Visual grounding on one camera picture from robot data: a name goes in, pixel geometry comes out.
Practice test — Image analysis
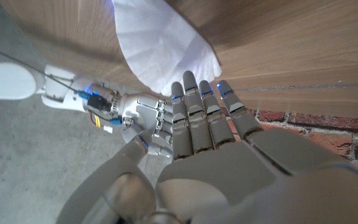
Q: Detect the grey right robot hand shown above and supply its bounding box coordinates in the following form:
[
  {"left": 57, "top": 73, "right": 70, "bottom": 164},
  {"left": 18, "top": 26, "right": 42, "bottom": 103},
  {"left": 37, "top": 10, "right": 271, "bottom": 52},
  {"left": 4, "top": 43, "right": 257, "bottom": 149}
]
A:
[{"left": 121, "top": 92, "right": 174, "bottom": 158}]

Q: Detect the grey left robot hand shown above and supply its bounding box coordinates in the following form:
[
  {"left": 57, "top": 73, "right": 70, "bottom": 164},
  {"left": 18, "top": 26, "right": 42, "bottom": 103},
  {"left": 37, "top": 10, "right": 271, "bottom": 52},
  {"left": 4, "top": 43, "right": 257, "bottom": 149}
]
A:
[{"left": 56, "top": 70, "right": 358, "bottom": 224}]

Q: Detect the white paper coffee filter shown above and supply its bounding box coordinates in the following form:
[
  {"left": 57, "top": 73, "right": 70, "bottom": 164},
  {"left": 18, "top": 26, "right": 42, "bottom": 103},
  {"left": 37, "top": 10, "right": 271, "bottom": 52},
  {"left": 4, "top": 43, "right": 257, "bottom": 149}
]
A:
[{"left": 112, "top": 0, "right": 223, "bottom": 96}]

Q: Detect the red brick printed backdrop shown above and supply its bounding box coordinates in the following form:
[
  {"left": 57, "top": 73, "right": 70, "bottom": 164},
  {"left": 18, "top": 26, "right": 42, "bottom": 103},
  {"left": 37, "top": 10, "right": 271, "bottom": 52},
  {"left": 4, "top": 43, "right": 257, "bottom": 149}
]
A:
[{"left": 221, "top": 107, "right": 358, "bottom": 182}]

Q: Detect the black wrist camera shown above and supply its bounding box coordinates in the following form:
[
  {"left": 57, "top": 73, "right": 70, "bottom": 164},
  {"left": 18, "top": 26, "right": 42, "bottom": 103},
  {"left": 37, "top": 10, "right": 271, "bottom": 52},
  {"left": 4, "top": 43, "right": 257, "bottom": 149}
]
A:
[{"left": 87, "top": 94, "right": 113, "bottom": 113}]

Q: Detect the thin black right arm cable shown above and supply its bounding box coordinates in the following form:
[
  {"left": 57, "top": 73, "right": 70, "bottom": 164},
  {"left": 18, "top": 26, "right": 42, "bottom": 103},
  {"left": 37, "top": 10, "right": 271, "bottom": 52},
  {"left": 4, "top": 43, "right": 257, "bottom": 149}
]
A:
[{"left": 0, "top": 42, "right": 81, "bottom": 93}]

